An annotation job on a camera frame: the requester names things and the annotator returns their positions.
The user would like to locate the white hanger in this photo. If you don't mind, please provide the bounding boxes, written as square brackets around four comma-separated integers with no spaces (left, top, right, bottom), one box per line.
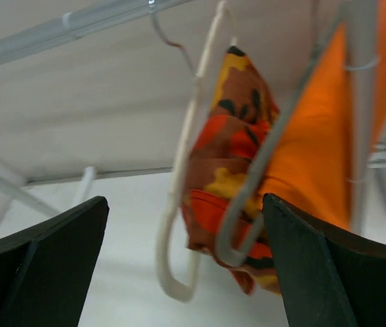
[148,1,238,303]

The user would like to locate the orange cloth on hanger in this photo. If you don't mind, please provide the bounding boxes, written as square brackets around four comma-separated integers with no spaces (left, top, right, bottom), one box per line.
[259,1,386,230]

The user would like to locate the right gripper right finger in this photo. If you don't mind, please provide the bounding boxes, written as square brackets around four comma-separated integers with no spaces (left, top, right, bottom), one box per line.
[263,193,386,327]

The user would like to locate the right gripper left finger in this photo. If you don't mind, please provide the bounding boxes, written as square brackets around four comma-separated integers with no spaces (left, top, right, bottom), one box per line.
[0,196,109,327]

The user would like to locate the white metal clothes rack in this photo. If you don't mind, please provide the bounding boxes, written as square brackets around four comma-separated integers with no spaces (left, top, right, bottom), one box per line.
[0,0,386,249]

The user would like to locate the grey hanger holding cloth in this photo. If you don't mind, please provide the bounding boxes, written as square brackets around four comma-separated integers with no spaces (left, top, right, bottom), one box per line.
[215,1,348,267]

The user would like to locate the orange camouflage trousers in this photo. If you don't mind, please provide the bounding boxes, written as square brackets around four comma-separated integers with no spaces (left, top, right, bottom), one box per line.
[180,46,280,295]

